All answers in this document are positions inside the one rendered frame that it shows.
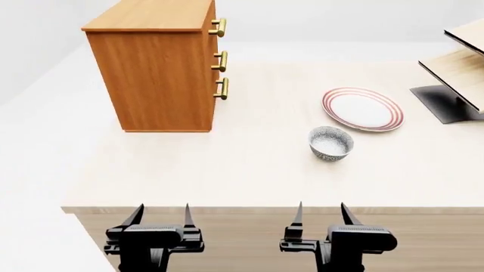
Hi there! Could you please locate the wooden drawer with brass handle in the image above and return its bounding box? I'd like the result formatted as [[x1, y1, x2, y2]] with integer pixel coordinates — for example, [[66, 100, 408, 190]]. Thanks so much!
[[203, 0, 218, 43], [206, 41, 219, 76], [208, 73, 219, 114]]

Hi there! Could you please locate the tiered wooden shelf black base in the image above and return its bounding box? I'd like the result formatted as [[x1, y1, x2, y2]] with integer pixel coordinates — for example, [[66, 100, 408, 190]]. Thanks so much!
[[409, 18, 484, 125]]

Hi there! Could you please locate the brass bar drawer handle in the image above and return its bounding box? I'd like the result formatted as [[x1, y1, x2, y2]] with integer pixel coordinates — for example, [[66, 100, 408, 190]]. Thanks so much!
[[210, 50, 229, 73], [213, 77, 230, 101], [208, 17, 228, 39]]

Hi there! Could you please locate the wooden three-drawer cabinet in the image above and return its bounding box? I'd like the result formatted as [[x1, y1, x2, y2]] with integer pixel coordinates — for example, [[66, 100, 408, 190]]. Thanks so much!
[[80, 0, 219, 134]]

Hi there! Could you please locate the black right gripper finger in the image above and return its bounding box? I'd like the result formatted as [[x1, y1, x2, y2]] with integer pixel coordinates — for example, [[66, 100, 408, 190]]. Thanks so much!
[[284, 200, 306, 243], [340, 202, 365, 227]]

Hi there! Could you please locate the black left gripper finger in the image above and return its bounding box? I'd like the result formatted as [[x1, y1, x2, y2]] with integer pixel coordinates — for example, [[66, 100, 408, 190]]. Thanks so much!
[[182, 202, 202, 242], [105, 202, 145, 242]]

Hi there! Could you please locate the white plate with red rings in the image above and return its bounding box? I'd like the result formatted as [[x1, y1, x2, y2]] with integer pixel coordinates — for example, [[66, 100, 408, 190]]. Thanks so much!
[[321, 86, 405, 133]]

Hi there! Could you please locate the grey speckled ceramic bowl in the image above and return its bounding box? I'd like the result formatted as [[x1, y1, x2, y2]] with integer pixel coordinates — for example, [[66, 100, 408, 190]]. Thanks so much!
[[308, 125, 355, 163]]

